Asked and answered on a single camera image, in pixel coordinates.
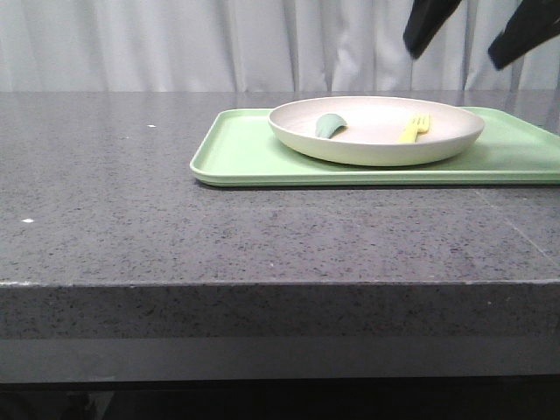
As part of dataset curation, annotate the yellow plastic fork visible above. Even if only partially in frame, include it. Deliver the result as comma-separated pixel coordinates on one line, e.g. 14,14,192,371
397,114,431,144

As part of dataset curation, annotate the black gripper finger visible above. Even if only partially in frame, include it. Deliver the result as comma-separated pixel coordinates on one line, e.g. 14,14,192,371
402,0,461,59
487,0,559,69

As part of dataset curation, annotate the white round plate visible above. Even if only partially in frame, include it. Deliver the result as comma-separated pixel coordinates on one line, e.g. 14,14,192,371
269,96,485,166

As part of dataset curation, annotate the green plastic spoon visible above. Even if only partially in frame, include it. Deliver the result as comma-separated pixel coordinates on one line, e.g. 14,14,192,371
315,113,347,138

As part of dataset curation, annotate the grey pleated curtain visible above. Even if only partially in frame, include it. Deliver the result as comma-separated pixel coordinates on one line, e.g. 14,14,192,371
1,1,559,92

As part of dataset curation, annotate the light green serving tray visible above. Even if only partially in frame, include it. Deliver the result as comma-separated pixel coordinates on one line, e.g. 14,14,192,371
190,107,559,187

